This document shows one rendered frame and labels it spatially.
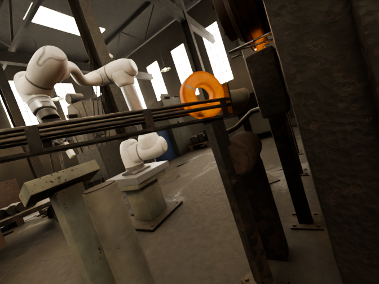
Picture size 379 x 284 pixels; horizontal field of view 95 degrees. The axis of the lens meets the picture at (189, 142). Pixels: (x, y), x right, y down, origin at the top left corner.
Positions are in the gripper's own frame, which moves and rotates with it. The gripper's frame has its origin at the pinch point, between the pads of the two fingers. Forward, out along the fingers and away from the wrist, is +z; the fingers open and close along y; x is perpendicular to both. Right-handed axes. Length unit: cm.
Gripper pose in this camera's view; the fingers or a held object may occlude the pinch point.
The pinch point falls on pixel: (68, 150)
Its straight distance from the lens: 91.2
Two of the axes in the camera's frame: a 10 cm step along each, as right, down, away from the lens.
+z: 5.8, 8.1, -1.2
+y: 4.9, -2.2, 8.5
